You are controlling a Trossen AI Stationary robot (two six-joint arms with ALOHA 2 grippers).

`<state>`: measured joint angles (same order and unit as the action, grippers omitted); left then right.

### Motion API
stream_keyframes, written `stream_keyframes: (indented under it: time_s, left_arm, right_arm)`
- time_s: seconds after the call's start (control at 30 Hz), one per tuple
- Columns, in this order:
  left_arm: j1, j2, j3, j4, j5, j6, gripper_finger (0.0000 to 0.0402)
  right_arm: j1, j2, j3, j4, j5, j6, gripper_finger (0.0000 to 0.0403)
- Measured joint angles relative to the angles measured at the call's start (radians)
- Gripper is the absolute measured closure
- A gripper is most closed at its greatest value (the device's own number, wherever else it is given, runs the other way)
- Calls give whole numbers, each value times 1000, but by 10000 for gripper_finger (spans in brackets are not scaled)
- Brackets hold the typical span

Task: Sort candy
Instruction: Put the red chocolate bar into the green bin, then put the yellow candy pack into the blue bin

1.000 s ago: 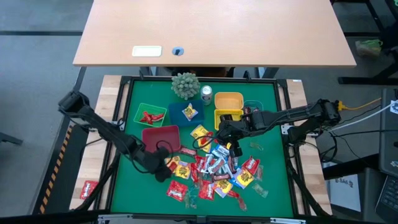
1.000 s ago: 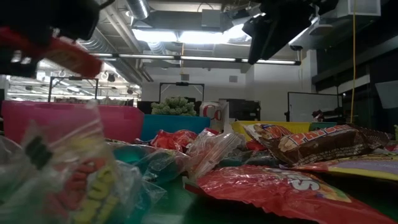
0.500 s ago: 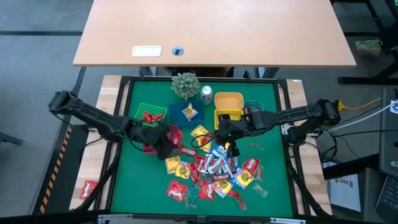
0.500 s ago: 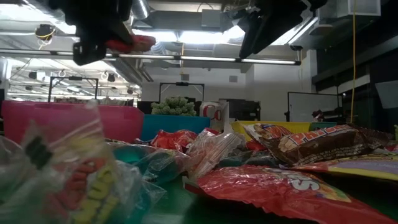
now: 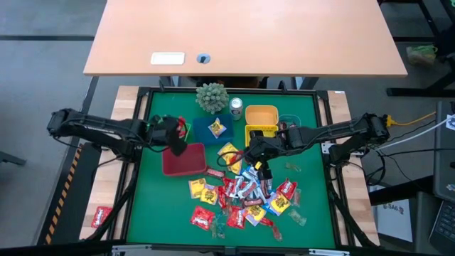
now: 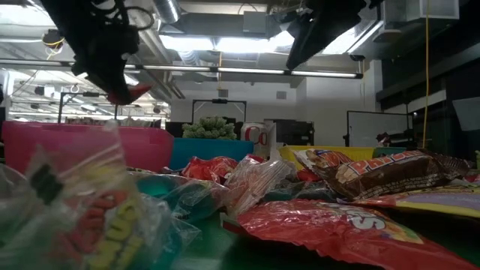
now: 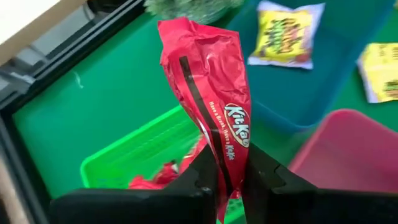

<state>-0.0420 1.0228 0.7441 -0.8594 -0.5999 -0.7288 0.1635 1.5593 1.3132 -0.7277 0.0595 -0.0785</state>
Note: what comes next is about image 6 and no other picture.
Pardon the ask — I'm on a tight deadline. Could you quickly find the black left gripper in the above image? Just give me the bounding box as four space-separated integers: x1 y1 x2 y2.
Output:
40 0 155 106

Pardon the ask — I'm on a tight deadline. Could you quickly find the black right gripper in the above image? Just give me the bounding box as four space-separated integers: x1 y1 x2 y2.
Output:
286 0 380 71

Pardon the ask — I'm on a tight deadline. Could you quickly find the red Skittles packet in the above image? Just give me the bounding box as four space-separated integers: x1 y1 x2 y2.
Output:
220 198 480 270
108 84 153 106

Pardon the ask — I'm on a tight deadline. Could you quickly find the blue plastic bin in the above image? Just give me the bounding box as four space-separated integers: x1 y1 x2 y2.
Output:
169 137 255 172

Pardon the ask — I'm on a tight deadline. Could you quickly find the clear teal candy wrapper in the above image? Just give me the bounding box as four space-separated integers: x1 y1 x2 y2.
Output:
134 172 226 222

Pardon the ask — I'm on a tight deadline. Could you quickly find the white red candy bar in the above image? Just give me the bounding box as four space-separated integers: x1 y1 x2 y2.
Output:
294 148 356 177

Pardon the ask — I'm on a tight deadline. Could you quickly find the red candy packet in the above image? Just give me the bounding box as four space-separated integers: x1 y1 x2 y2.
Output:
181 155 239 185

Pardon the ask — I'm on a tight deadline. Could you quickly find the clear gummy candy wrapper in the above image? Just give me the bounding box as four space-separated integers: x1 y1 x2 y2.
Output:
0 121 203 270

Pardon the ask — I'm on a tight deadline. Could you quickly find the yellow purple candy packet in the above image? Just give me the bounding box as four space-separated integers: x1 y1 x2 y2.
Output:
337 183 480 219

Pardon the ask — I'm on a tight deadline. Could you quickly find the pink plastic bin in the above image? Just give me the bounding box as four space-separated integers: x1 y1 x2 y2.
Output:
1 120 176 173

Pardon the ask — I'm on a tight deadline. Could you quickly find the black cabinet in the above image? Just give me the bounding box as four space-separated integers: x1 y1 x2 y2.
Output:
275 118 315 146

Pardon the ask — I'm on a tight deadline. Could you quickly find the artificial green plant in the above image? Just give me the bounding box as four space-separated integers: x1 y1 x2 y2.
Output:
181 115 238 141

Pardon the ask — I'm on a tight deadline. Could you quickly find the silver Diet Coke can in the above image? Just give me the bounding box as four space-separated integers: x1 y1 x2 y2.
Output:
240 121 277 158

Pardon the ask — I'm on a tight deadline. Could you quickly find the yellow plastic basket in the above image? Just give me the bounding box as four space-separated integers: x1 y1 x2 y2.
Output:
277 145 376 170

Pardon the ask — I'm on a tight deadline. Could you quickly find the small teal plastic bin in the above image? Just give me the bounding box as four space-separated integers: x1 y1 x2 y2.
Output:
373 146 398 158

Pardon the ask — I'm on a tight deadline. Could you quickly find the brown PayDay bar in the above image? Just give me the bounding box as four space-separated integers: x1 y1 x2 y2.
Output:
313 148 473 200

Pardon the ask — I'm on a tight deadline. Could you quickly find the black stand frame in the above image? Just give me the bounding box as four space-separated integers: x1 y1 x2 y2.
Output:
57 91 120 124
191 98 248 125

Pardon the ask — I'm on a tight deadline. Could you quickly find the black ceiling camera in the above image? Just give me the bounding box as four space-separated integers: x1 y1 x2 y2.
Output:
40 28 68 50

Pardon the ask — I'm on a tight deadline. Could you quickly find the silver ventilation duct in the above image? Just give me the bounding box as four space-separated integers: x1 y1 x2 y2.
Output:
151 0 181 24

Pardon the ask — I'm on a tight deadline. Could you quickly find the yellow hanging cable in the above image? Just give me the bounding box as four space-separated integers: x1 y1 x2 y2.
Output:
422 0 431 149

